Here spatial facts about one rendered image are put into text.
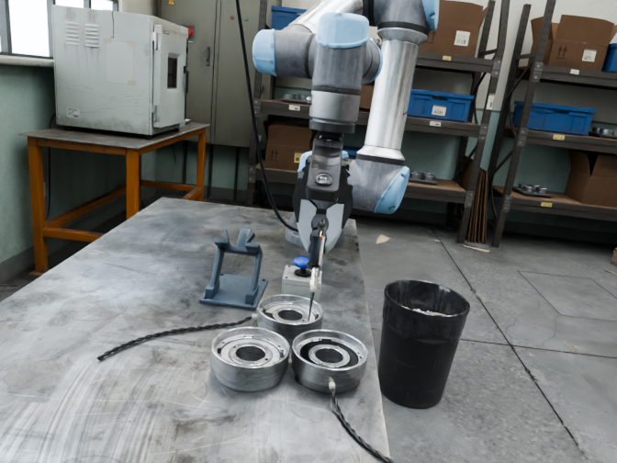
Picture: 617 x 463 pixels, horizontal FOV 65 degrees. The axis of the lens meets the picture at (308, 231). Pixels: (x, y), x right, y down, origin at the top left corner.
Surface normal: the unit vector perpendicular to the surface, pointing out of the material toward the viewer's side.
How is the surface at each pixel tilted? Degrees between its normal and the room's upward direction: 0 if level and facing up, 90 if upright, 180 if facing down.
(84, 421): 0
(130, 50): 90
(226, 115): 90
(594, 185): 91
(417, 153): 90
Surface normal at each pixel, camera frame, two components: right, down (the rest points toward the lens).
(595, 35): 0.06, 0.36
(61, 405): 0.11, -0.95
